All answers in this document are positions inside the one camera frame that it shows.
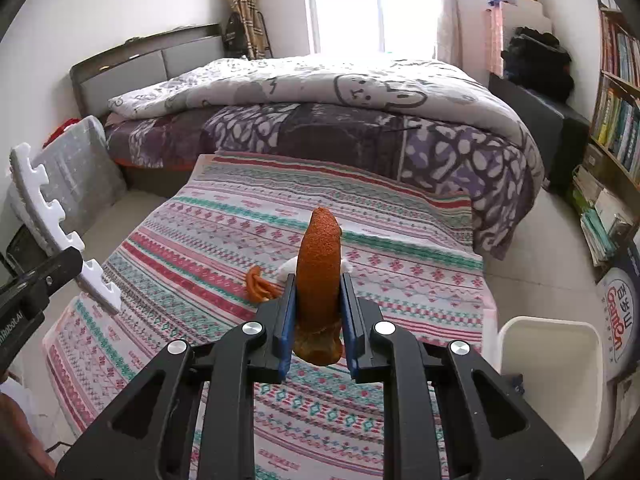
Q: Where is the black cabinet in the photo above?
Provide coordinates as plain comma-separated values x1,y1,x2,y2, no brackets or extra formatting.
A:
487,72,591,196

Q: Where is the bed with grey headboard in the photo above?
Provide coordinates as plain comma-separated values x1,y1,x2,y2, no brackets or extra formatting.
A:
69,22,546,261

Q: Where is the wooden bookshelf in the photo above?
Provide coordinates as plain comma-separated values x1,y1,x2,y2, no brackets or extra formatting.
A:
570,0,640,271

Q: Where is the pile of dark clothing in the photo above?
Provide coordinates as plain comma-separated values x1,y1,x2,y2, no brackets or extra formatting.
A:
502,26,573,103

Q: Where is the white plastic bin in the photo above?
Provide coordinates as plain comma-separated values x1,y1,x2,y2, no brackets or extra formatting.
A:
492,316,608,480

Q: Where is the white foam puzzle mat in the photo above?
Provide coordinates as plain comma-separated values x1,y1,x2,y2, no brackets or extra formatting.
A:
7,142,123,316

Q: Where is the orange plush toy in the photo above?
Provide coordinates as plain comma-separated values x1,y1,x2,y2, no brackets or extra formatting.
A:
292,206,346,367

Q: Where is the row of books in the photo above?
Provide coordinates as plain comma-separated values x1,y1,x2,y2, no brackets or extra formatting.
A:
592,10,640,176

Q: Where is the striped patterned blanket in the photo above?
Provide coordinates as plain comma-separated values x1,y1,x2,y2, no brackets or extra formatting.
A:
42,152,501,480

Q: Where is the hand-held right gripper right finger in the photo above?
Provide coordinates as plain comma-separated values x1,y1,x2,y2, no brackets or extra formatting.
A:
340,272,586,480

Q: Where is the plaid coat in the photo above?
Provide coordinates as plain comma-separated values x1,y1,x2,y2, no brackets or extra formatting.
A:
227,0,273,61

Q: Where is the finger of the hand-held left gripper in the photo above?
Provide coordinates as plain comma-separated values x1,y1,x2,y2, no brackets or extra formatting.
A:
0,247,83,311

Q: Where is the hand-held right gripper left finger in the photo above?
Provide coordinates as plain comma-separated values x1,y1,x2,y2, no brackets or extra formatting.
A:
55,274,298,480

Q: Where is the curled orange peel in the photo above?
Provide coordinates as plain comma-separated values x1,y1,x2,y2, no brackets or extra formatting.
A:
244,266,281,305

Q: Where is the light curtain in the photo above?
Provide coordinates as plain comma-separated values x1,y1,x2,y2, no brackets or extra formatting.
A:
435,0,463,68

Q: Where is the crumpled white tissue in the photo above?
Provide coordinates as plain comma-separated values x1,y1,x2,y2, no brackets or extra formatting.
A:
277,255,353,278

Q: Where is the large water jug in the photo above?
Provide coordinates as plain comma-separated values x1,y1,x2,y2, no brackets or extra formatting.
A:
595,245,640,386

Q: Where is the window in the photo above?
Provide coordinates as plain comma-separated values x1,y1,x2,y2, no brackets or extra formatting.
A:
300,0,451,58

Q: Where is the white printed duvet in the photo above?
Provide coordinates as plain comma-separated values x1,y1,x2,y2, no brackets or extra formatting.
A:
107,55,543,196

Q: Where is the person's left forearm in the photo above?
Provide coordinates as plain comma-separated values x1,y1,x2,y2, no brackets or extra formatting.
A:
0,392,56,478

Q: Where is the red cloth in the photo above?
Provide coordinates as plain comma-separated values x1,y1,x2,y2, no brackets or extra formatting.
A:
42,119,83,148

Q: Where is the purple patterned bedsheet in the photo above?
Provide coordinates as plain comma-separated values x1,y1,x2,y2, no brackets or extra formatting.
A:
102,102,536,261

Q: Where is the stack of papers and booklets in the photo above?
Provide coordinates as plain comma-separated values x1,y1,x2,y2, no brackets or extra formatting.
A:
572,165,636,266

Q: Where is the white scalloped cabinet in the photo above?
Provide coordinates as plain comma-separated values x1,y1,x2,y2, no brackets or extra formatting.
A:
482,0,556,81

